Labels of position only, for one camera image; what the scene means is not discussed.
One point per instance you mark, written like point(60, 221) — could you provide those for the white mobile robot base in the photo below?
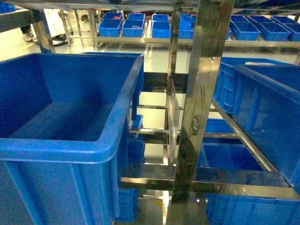
point(56, 26)

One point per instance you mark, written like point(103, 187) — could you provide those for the blue bin lower shelf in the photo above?
point(226, 156)

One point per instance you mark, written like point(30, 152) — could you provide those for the far shelf blue bin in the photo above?
point(187, 26)
point(110, 28)
point(244, 31)
point(161, 29)
point(133, 28)
point(273, 32)

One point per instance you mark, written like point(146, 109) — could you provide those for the large blue bin left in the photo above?
point(64, 135)

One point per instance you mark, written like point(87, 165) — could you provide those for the large blue bin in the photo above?
point(267, 108)
point(64, 135)

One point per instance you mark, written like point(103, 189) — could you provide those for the large blue bin right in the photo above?
point(267, 108)

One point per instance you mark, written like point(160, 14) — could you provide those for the blue bin bottom right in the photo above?
point(250, 210)

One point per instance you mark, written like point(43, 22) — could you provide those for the steel rack upright post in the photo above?
point(213, 17)

